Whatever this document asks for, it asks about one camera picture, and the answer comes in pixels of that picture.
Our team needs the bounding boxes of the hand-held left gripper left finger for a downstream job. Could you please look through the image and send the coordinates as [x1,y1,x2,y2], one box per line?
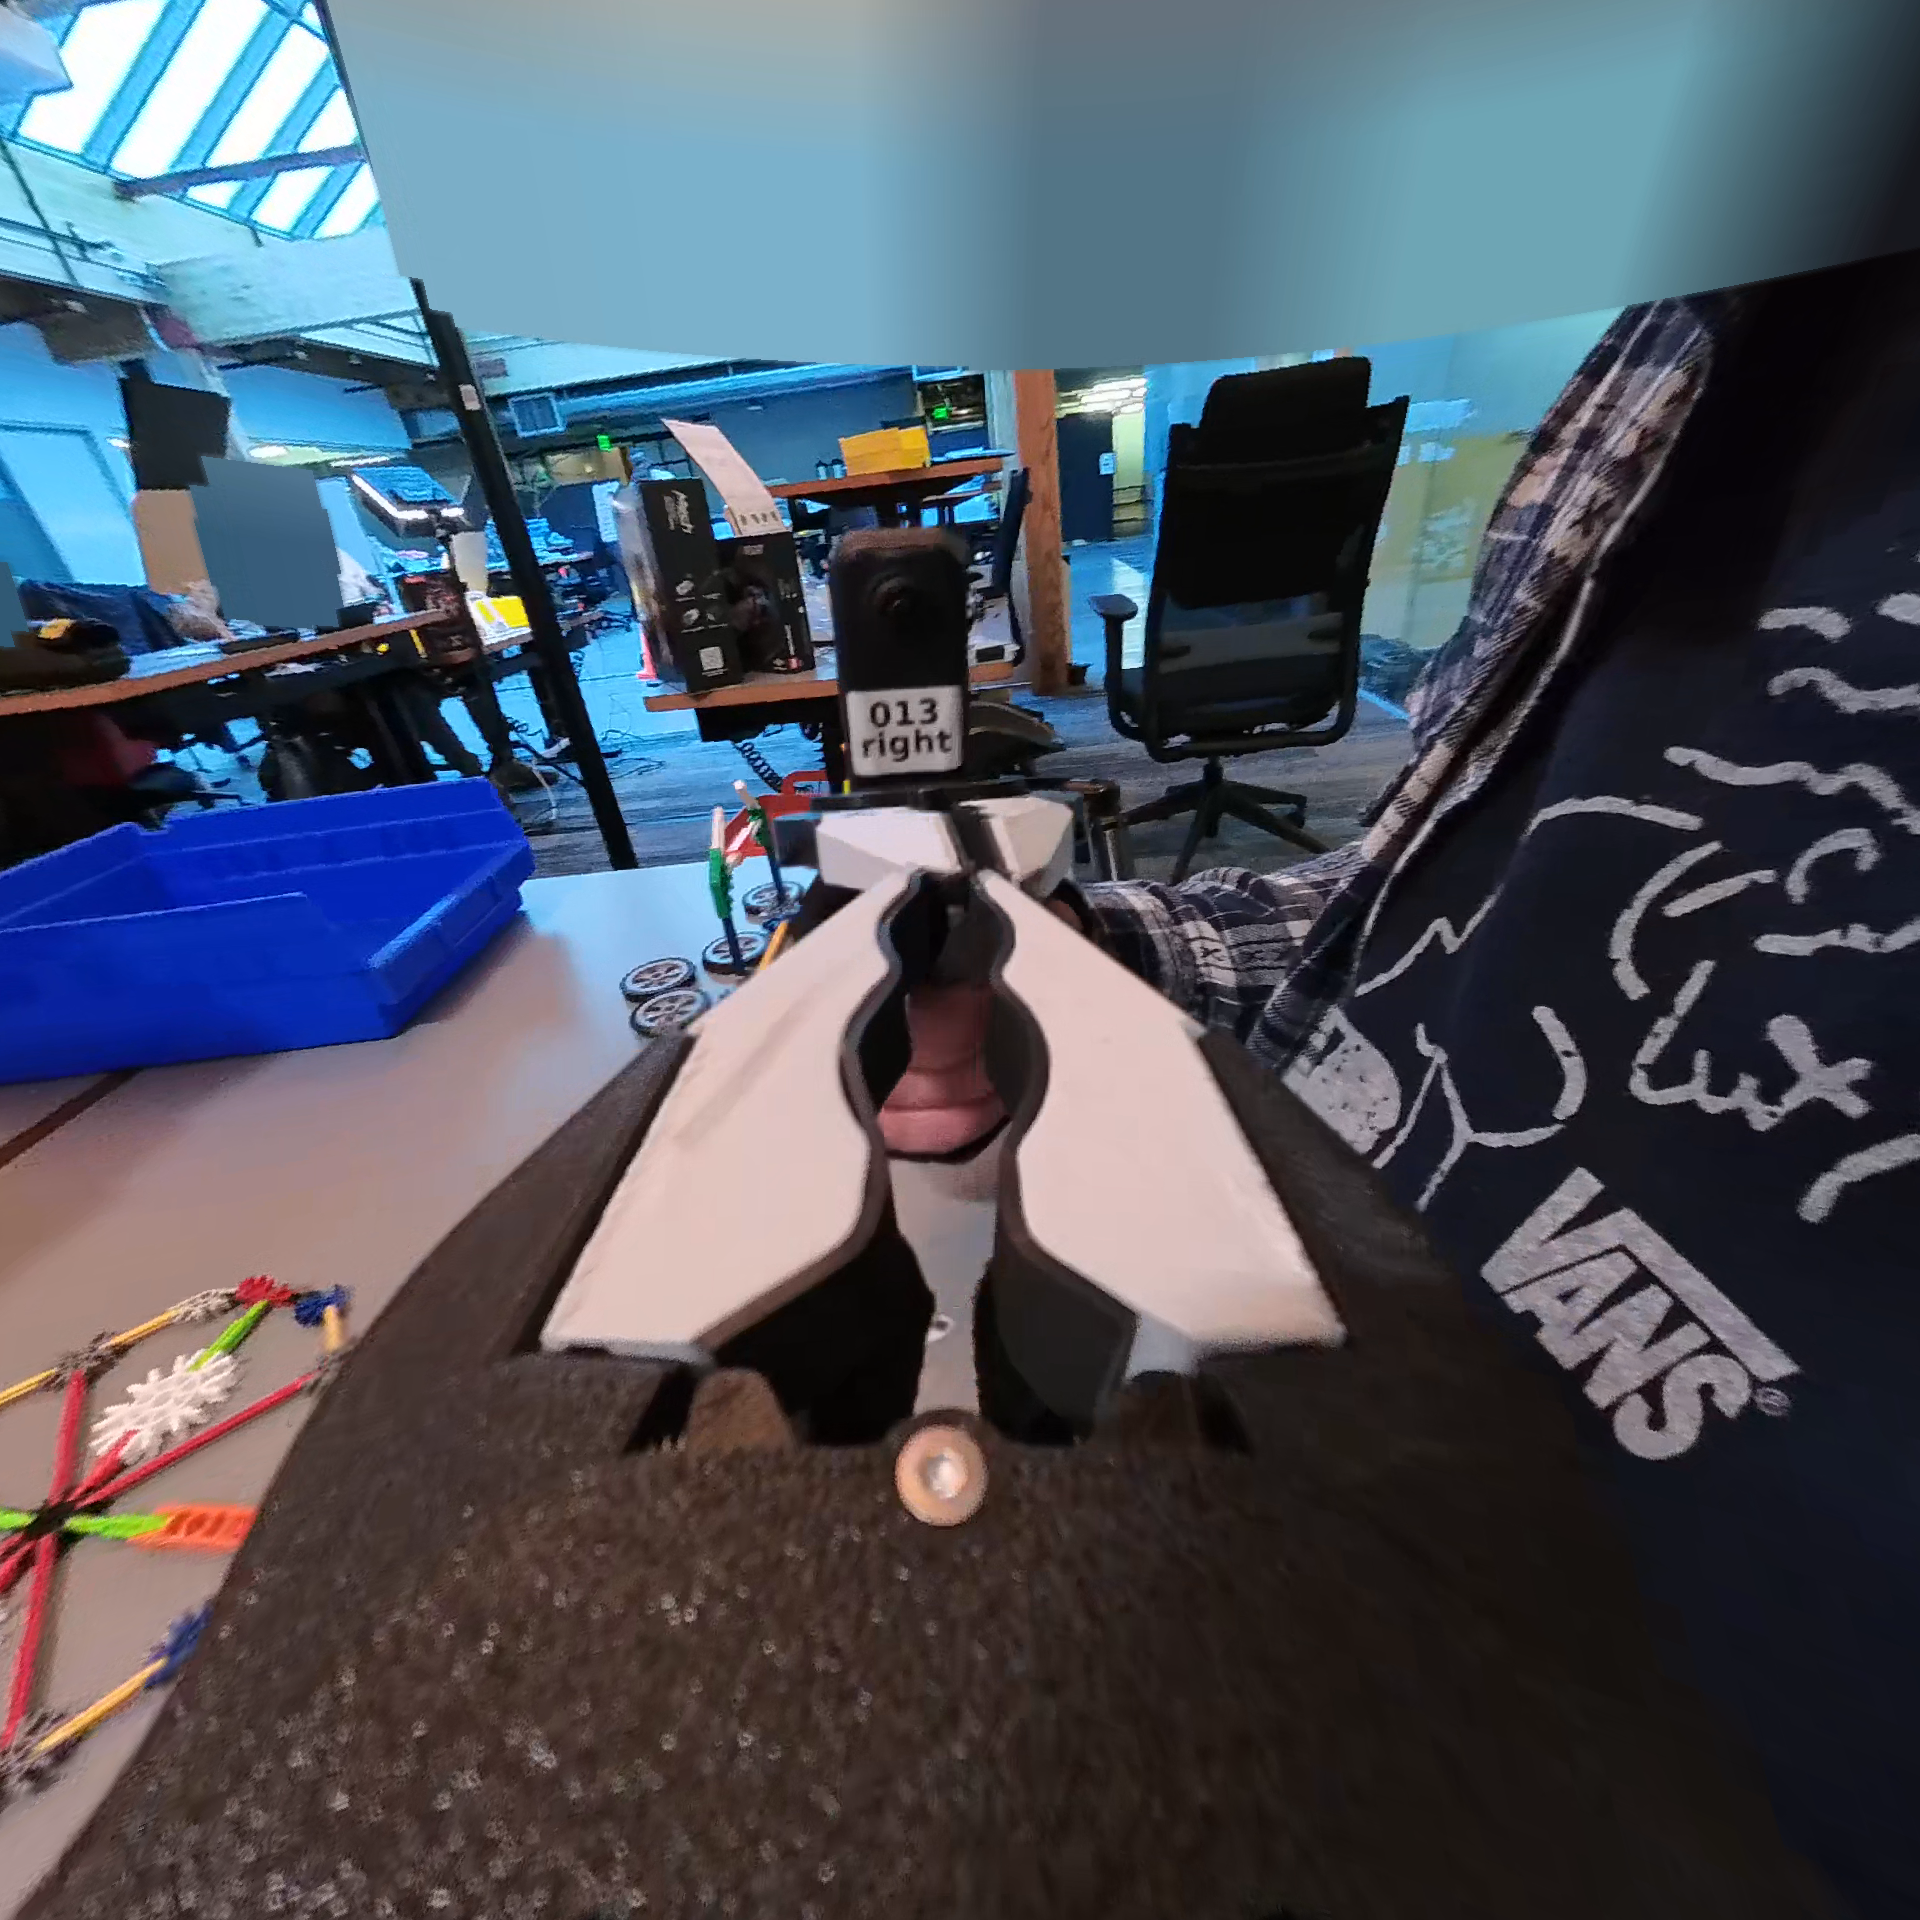
[541,866,926,1356]

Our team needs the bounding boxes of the small wooden desk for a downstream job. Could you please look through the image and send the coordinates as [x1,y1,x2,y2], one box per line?
[769,455,1034,603]

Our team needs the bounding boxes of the black office chair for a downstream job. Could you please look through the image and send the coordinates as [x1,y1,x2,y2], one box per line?
[1089,354,1415,886]

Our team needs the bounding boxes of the colourful toy wheel construction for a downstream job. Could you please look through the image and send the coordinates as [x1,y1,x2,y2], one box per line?
[0,1275,357,1803]

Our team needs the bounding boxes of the black metal pole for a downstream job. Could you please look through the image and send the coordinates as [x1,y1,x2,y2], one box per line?
[409,277,642,874]

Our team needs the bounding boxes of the plain blue plastic bin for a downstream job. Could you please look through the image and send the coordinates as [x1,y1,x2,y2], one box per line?
[0,774,541,1086]

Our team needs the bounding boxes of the person's right hand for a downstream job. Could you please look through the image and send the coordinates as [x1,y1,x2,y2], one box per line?
[877,979,1008,1162]

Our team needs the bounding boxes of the brown cardboard sheet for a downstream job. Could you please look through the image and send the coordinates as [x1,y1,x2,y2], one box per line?
[130,486,214,597]

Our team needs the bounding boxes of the long wooden desk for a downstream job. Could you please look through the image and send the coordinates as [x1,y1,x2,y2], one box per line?
[0,606,536,782]

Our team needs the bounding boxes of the black panel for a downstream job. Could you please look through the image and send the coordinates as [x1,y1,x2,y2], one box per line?
[118,372,236,493]

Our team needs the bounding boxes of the black product boxes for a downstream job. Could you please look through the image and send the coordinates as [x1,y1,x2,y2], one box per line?
[610,475,823,697]

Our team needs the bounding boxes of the wooden post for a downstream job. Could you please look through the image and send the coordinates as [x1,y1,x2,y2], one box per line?
[1010,366,1076,697]

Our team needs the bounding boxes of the person's right forearm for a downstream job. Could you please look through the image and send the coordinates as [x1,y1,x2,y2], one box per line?
[1081,858,1370,1041]

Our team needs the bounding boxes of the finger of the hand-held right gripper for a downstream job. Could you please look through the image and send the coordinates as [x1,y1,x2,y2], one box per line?
[815,805,967,895]
[956,795,1081,899]

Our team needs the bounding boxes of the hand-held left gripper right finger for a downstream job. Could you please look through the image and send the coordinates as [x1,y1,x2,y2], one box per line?
[974,866,1349,1379]

